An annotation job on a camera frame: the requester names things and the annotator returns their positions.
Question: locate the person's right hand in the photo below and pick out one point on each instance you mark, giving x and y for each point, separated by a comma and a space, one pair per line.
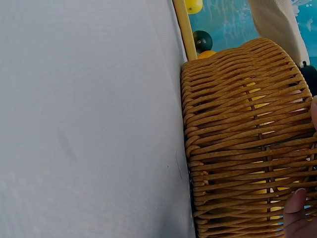
294, 218

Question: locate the brown woven wicker basket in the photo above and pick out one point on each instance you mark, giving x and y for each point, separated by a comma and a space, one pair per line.
235, 138

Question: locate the person's left forearm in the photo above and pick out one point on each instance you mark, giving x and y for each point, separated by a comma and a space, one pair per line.
277, 22

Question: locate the yellow lemon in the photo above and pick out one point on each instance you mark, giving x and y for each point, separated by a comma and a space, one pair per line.
250, 103
260, 191

